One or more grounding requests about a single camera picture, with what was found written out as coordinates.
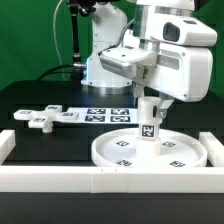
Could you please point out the white right fence rail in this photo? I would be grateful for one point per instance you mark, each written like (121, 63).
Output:
(214, 147)

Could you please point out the white front fence rail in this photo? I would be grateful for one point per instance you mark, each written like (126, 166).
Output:
(110, 180)

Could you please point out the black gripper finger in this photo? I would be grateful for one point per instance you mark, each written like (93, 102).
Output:
(165, 101)
(138, 91)

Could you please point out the white cross-shaped table base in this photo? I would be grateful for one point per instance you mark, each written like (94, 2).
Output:
(44, 119)

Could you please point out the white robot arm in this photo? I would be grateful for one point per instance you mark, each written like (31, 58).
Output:
(155, 22)

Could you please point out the white left fence rail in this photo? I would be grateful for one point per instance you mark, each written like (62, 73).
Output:
(7, 143)

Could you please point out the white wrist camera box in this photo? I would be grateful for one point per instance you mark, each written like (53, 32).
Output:
(128, 62)

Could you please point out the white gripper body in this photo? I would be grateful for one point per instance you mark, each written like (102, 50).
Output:
(181, 72)

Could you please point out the white round table top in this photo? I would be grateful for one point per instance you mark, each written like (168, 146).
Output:
(123, 148)

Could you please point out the white fence rail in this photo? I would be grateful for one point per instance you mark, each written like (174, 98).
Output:
(214, 147)
(7, 143)
(110, 180)

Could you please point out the black camera stand pole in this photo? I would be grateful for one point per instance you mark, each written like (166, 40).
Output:
(83, 8)

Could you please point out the white marker sheet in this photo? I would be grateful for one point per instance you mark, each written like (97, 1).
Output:
(98, 115)

